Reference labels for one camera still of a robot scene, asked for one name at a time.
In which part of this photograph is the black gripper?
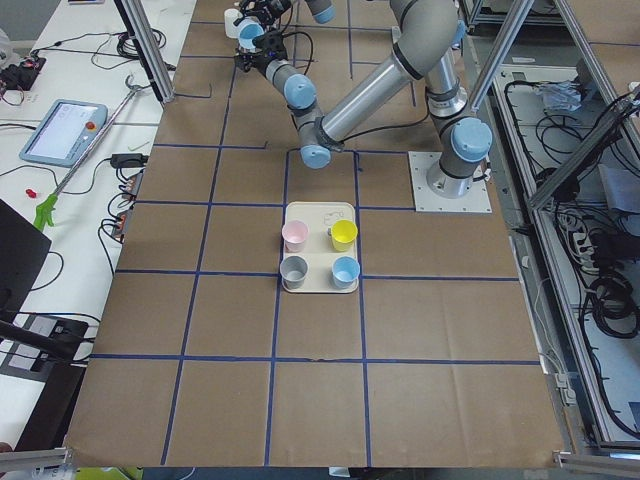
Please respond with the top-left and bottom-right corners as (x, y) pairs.
(239, 0), (292, 23)
(234, 30), (285, 73)

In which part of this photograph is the light blue cup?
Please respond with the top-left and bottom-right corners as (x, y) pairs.
(331, 256), (360, 290)
(238, 18), (265, 51)

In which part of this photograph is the white ikea cup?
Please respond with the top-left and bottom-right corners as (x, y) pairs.
(224, 8), (242, 39)

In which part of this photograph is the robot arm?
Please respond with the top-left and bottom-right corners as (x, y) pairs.
(239, 0), (335, 25)
(234, 0), (493, 199)

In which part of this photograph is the white cup tray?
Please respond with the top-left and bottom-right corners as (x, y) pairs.
(280, 201), (359, 293)

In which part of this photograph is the pink cup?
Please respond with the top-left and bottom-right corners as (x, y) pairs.
(281, 220), (309, 253)

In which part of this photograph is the yellow cup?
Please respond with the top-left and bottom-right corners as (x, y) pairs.
(330, 219), (358, 252)

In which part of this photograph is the grey cup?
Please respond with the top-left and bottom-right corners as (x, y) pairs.
(280, 255), (308, 290)

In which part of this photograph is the metal reacher grabber tool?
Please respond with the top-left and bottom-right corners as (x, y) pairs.
(33, 74), (148, 232)

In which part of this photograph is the black monitor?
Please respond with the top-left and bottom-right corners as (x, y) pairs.
(0, 201), (51, 323)

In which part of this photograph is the aluminium frame post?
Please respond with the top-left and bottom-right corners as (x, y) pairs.
(114, 0), (175, 104)

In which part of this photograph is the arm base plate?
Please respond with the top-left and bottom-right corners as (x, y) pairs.
(408, 151), (492, 214)

